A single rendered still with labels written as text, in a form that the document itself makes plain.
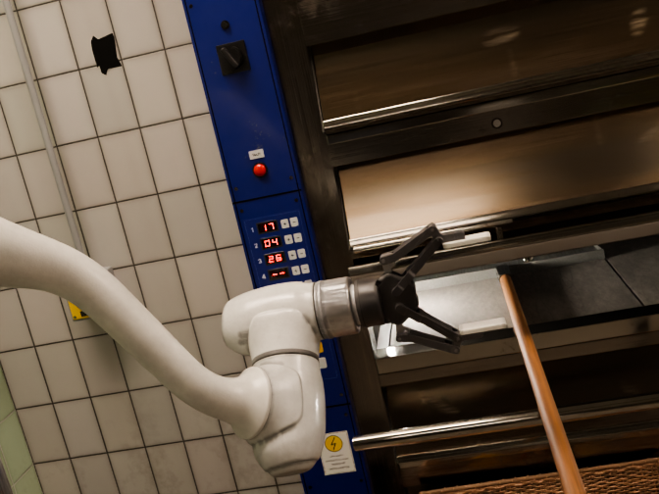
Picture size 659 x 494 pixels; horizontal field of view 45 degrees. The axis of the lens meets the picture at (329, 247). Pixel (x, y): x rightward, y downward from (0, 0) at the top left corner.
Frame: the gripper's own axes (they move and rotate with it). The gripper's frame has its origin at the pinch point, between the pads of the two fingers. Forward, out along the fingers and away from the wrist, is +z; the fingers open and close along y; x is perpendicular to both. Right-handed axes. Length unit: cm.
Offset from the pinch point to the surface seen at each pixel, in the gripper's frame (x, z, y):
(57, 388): -55, -105, 25
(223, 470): -55, -70, 53
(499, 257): -40.4, 3.6, 7.8
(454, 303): -86, -8, 30
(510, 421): -17.7, -0.6, 31.9
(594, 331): -55, 21, 32
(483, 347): -55, -3, 32
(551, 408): -12.3, 6.5, 27.8
